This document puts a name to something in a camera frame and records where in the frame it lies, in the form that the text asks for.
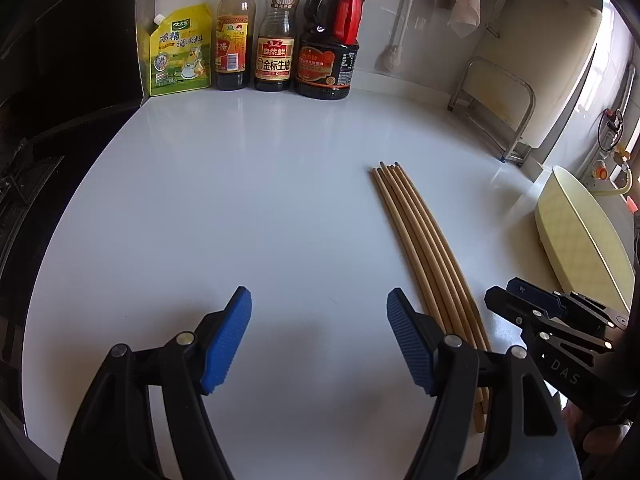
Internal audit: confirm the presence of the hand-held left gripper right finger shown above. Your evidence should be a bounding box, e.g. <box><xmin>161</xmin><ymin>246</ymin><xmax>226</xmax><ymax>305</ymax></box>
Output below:
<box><xmin>386</xmin><ymin>287</ymin><xmax>583</xmax><ymax>480</ymax></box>

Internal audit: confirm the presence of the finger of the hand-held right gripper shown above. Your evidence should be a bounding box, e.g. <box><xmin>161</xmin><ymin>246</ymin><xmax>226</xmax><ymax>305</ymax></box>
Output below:
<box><xmin>506</xmin><ymin>277</ymin><xmax>631</xmax><ymax>332</ymax></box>
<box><xmin>484</xmin><ymin>285</ymin><xmax>615</xmax><ymax>356</ymax></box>

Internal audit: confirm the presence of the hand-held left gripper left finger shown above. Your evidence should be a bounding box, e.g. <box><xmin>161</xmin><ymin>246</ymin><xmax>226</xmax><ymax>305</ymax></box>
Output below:
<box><xmin>57</xmin><ymin>286</ymin><xmax>252</xmax><ymax>480</ymax></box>

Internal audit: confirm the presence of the cream plastic basin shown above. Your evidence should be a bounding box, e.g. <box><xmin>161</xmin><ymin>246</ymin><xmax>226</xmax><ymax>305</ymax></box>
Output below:
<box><xmin>534</xmin><ymin>165</ymin><xmax>634</xmax><ymax>314</ymax></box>

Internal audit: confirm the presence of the bundle of wooden chopsticks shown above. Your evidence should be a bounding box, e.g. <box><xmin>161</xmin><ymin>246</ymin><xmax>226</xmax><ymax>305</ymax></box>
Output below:
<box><xmin>371</xmin><ymin>161</ymin><xmax>493</xmax><ymax>433</ymax></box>

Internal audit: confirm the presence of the person's right hand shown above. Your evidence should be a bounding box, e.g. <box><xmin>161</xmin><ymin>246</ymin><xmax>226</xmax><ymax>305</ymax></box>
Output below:
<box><xmin>559</xmin><ymin>403</ymin><xmax>640</xmax><ymax>480</ymax></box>

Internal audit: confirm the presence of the metal cutting board rack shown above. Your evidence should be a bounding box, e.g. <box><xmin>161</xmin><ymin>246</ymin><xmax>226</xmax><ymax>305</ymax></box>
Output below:
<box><xmin>447</xmin><ymin>57</ymin><xmax>536</xmax><ymax>166</ymax></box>

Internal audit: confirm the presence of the white cutting board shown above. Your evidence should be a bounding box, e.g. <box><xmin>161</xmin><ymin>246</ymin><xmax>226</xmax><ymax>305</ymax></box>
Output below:
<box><xmin>480</xmin><ymin>0</ymin><xmax>603</xmax><ymax>150</ymax></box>

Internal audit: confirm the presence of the white dish brush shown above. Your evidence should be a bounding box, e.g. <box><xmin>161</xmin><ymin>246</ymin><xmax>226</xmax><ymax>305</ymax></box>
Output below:
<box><xmin>375</xmin><ymin>0</ymin><xmax>423</xmax><ymax>73</ymax></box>

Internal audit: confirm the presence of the window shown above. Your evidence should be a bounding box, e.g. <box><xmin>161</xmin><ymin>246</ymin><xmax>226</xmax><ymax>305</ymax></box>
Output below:
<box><xmin>602</xmin><ymin>0</ymin><xmax>640</xmax><ymax>66</ymax></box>

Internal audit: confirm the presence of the clear soy sauce bottle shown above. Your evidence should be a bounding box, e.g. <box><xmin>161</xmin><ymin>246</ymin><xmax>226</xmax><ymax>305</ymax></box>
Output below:
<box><xmin>254</xmin><ymin>0</ymin><xmax>304</xmax><ymax>93</ymax></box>

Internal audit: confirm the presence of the yellow seasoning pouch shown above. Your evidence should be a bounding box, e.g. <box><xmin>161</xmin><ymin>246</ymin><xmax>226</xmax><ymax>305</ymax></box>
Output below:
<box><xmin>148</xmin><ymin>3</ymin><xmax>213</xmax><ymax>97</ymax></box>

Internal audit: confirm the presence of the amber vinegar bottle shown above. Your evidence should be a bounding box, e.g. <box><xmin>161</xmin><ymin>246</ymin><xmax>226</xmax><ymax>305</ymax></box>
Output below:
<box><xmin>215</xmin><ymin>0</ymin><xmax>252</xmax><ymax>92</ymax></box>

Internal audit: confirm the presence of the gas valve with hose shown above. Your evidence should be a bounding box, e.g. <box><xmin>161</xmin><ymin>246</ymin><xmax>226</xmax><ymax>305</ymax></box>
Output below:
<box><xmin>597</xmin><ymin>62</ymin><xmax>640</xmax><ymax>201</ymax></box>

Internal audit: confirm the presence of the large red-handled soy sauce bottle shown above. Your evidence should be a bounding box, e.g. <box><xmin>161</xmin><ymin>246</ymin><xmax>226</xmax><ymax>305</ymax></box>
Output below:
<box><xmin>293</xmin><ymin>0</ymin><xmax>361</xmax><ymax>101</ymax></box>

